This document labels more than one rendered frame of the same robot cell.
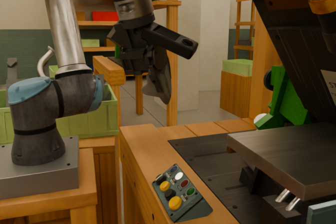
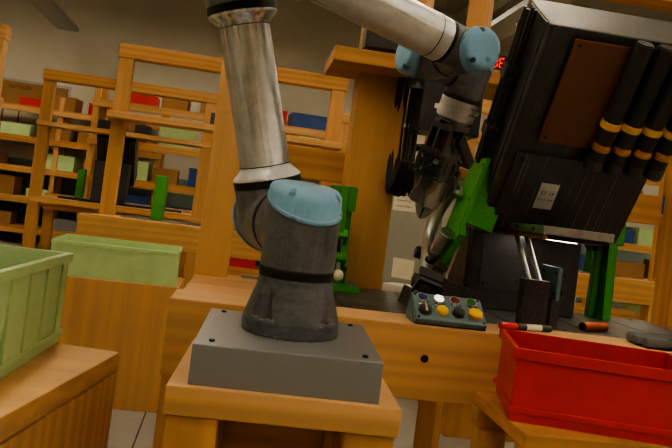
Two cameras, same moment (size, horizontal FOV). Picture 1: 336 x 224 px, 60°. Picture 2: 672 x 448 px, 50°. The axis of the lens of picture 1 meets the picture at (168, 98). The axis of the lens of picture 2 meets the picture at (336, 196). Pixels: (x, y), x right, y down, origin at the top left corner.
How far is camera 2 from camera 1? 1.59 m
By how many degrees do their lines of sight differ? 79
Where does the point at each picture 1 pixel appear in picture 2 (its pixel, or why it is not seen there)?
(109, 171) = (106, 421)
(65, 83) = not seen: hidden behind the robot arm
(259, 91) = (226, 226)
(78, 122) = (33, 314)
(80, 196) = not seen: hidden behind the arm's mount
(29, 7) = not seen: outside the picture
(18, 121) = (331, 256)
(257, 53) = (221, 167)
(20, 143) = (323, 299)
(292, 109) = (482, 217)
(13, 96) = (335, 209)
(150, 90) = (431, 201)
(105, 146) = (112, 357)
